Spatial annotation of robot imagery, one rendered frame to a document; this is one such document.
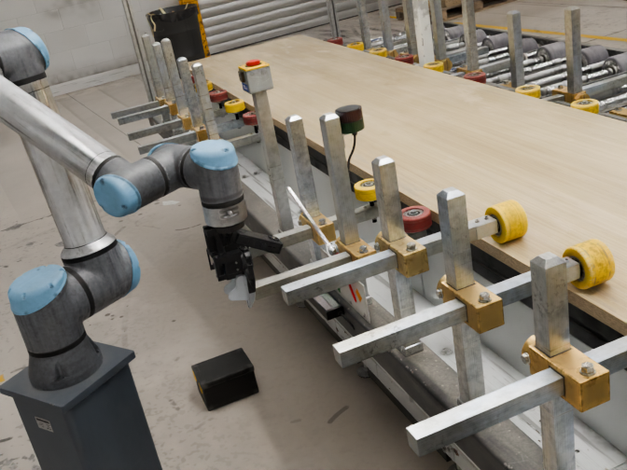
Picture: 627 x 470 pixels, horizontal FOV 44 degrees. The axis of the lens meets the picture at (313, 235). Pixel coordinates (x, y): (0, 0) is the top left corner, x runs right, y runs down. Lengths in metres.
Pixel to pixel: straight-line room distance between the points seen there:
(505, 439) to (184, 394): 1.77
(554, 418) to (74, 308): 1.25
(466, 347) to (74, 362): 1.06
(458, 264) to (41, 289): 1.08
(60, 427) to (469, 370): 1.11
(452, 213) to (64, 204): 1.10
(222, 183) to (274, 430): 1.31
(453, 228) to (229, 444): 1.59
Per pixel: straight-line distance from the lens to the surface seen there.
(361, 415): 2.70
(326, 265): 1.76
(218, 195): 1.59
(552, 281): 1.11
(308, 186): 2.00
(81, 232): 2.08
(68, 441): 2.13
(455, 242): 1.32
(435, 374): 1.62
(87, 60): 9.38
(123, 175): 1.59
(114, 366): 2.11
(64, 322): 2.05
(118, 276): 2.12
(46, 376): 2.10
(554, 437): 1.26
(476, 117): 2.49
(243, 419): 2.80
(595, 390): 1.15
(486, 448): 1.44
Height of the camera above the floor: 1.63
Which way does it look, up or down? 24 degrees down
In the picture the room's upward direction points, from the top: 11 degrees counter-clockwise
